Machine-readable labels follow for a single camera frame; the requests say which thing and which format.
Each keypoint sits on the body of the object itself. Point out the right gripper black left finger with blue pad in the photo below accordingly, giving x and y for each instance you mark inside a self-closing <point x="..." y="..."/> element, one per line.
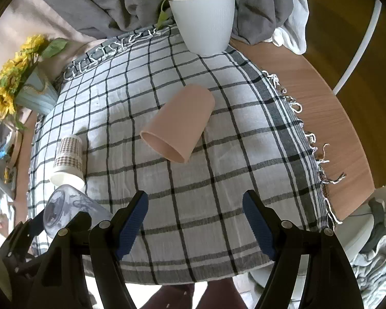
<point x="109" y="242"/>

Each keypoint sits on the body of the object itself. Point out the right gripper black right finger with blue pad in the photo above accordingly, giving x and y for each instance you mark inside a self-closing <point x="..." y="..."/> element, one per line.
<point x="282" y="242"/>

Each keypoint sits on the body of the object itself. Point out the clear plastic cup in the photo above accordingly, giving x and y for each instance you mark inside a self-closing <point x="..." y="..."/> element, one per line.
<point x="65" y="202"/>

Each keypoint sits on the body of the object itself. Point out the checkered paper cup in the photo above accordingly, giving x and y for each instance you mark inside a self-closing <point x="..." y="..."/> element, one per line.
<point x="68" y="163"/>

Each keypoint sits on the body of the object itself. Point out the pink cup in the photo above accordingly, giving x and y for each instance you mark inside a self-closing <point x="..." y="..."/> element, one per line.
<point x="177" y="127"/>

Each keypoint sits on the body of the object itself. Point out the plaid tablecloth with fringe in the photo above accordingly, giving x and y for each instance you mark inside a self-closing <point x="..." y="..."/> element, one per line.
<point x="195" y="229"/>

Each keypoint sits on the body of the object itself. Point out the grey white rumpled cloth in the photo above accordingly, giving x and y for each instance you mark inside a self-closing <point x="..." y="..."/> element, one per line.
<point x="369" y="264"/>

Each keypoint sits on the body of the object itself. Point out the light blue ribbed vase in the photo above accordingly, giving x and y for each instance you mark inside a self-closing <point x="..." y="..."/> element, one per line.
<point x="37" y="93"/>

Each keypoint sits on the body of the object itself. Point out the yellow sunflower bouquet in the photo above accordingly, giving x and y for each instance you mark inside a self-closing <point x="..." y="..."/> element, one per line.
<point x="15" y="72"/>

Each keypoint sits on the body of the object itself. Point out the white sheer curtain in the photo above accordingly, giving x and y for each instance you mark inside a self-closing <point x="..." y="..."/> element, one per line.
<point x="292" y="34"/>

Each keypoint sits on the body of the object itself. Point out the white plant pot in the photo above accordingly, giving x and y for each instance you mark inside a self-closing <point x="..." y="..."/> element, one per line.
<point x="205" y="25"/>

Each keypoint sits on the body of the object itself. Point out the grey curtain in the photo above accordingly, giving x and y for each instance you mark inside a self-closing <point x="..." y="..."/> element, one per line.
<point x="254" y="20"/>

